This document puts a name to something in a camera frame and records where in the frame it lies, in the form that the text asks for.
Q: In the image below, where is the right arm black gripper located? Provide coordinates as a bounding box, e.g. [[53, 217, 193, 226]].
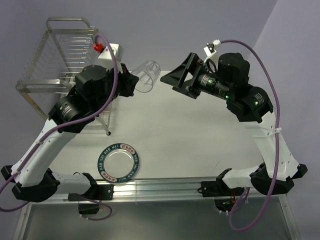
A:
[[159, 52, 232, 101]]

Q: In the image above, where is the metal dish rack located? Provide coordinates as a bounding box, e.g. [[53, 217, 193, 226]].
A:
[[15, 16, 99, 120]]

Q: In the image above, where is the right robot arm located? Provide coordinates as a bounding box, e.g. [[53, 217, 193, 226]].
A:
[[126, 53, 308, 197]]

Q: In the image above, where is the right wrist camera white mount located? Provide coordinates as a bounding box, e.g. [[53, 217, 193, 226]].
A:
[[203, 39, 221, 64]]

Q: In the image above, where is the white plate green rim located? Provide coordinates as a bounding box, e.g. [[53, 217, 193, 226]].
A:
[[97, 143, 140, 184]]

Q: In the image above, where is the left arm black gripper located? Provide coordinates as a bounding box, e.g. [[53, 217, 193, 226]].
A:
[[92, 62, 139, 114]]

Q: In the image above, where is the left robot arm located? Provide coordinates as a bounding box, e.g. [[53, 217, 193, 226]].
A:
[[1, 63, 139, 203]]

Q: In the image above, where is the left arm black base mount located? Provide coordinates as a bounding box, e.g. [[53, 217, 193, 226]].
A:
[[67, 184, 114, 221]]

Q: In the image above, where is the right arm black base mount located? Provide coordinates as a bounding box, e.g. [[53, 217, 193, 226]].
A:
[[197, 181, 245, 215]]

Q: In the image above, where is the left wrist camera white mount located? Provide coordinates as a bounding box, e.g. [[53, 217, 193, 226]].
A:
[[93, 42, 124, 73]]

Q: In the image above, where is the clear glass cup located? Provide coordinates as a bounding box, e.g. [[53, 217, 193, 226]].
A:
[[131, 60, 161, 93]]

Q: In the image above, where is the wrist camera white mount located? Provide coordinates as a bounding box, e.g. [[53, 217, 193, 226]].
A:
[[203, 39, 221, 64], [93, 42, 124, 73]]

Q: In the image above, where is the aluminium table edge rail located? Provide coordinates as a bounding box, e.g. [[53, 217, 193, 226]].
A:
[[23, 174, 287, 205]]

